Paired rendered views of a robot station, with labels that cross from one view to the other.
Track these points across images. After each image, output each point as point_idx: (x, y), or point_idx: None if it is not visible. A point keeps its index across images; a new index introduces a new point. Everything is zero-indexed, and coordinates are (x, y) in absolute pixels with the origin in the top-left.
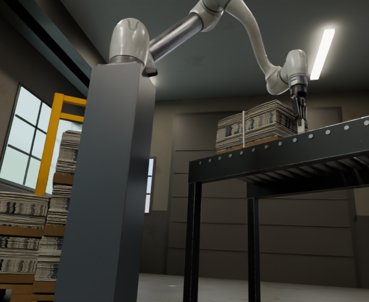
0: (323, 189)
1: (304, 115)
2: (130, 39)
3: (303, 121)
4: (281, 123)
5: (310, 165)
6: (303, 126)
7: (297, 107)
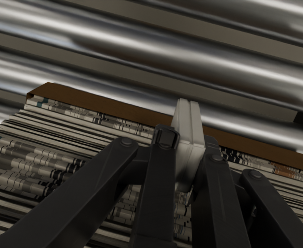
0: None
1: (122, 171)
2: None
3: (196, 134)
4: None
5: (88, 68)
6: (199, 117)
7: None
